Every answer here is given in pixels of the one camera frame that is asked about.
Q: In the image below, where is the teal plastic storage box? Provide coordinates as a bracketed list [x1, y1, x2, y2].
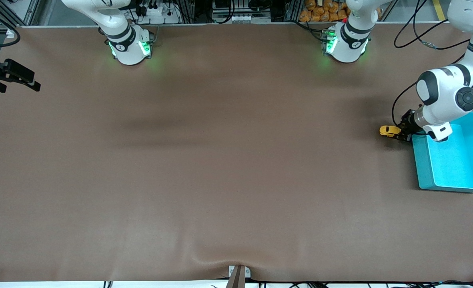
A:
[411, 112, 473, 194]

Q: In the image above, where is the brown table mat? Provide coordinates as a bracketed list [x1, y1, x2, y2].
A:
[0, 22, 473, 282]

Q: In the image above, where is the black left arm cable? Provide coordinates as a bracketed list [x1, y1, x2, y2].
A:
[392, 0, 473, 125]

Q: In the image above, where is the orange packet pile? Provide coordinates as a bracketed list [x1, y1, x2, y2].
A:
[299, 0, 382, 22]

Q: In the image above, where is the brown post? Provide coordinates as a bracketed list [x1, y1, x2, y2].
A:
[225, 266, 246, 288]

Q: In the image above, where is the white power strip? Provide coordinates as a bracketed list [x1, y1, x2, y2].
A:
[134, 0, 180, 24]

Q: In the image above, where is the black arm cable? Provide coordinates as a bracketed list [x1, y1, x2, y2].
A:
[392, 0, 473, 125]
[0, 0, 21, 49]

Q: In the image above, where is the yellow beetle toy car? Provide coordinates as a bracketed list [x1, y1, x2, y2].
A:
[379, 125, 402, 138]

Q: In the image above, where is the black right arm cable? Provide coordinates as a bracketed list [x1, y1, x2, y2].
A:
[0, 0, 21, 49]

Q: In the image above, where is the grey electrical unit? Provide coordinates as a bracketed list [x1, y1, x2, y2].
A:
[212, 0, 272, 24]

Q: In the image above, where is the silver table edge bracket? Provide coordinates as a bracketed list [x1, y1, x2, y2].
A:
[228, 265, 251, 279]

